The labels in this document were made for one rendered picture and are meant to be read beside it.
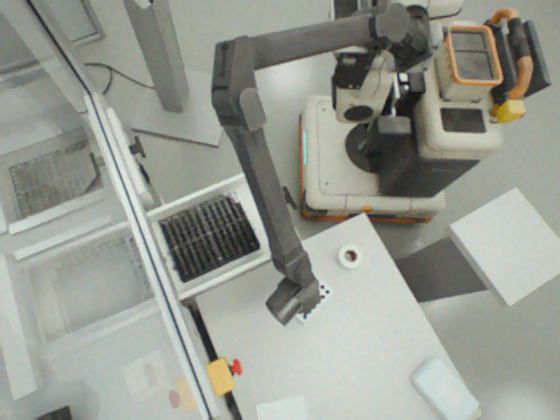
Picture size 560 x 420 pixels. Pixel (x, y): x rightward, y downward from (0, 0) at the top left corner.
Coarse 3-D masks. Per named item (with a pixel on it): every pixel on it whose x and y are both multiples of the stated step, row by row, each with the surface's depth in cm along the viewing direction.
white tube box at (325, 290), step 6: (324, 282) 105; (324, 288) 105; (330, 288) 105; (324, 294) 104; (330, 294) 104; (324, 300) 104; (318, 306) 103; (300, 312) 105; (312, 312) 103; (300, 318) 102; (306, 318) 103
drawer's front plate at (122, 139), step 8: (112, 112) 107; (112, 120) 106; (120, 128) 106; (120, 136) 104; (120, 144) 103; (128, 144) 108; (128, 152) 103; (128, 160) 102; (136, 168) 102; (136, 176) 100; (136, 184) 99; (144, 192) 100; (144, 200) 104; (152, 200) 109
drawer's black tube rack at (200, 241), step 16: (192, 208) 101; (208, 208) 104; (224, 208) 104; (160, 224) 99; (176, 224) 99; (192, 224) 99; (208, 224) 103; (224, 224) 103; (240, 224) 103; (176, 240) 98; (192, 240) 98; (208, 240) 98; (224, 240) 101; (240, 240) 101; (176, 256) 99; (192, 256) 99; (208, 256) 96; (224, 256) 97; (240, 256) 100; (192, 272) 95; (208, 272) 98
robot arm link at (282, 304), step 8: (304, 264) 79; (296, 272) 79; (304, 272) 79; (312, 272) 80; (280, 280) 85; (288, 280) 84; (304, 280) 79; (312, 280) 81; (280, 288) 83; (288, 288) 82; (296, 288) 81; (272, 296) 83; (280, 296) 82; (288, 296) 82; (272, 304) 81; (280, 304) 81; (288, 304) 82; (296, 304) 82; (272, 312) 84; (280, 312) 81; (288, 312) 82; (296, 312) 83; (280, 320) 82; (288, 320) 82
